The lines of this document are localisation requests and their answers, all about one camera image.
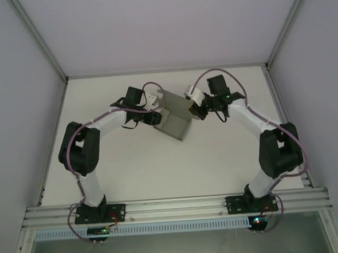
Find grey paper box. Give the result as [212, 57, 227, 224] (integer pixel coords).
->
[150, 88, 194, 145]

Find small circuit board green light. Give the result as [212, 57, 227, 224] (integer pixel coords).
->
[250, 215, 270, 226]
[87, 226, 111, 237]

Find aluminium table side rail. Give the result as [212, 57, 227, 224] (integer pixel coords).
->
[25, 80, 77, 208]
[262, 65, 316, 192]

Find aluminium frame post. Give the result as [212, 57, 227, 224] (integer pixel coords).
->
[260, 0, 321, 70]
[7, 0, 70, 85]

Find aluminium mounting rail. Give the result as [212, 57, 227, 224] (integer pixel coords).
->
[21, 187, 334, 228]

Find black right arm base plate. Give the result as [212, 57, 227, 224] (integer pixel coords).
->
[225, 193, 278, 215]

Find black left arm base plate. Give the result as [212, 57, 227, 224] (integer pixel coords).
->
[73, 203, 127, 224]

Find light blue slotted cable duct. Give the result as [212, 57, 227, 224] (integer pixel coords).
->
[34, 216, 250, 242]

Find thin red wire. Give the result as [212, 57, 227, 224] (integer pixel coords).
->
[261, 203, 274, 218]
[108, 212, 120, 230]

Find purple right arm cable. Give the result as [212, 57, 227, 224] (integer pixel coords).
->
[192, 63, 310, 238]

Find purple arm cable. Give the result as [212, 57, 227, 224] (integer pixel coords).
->
[58, 81, 171, 247]
[192, 63, 310, 238]

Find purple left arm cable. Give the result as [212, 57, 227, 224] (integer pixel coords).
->
[58, 81, 171, 247]

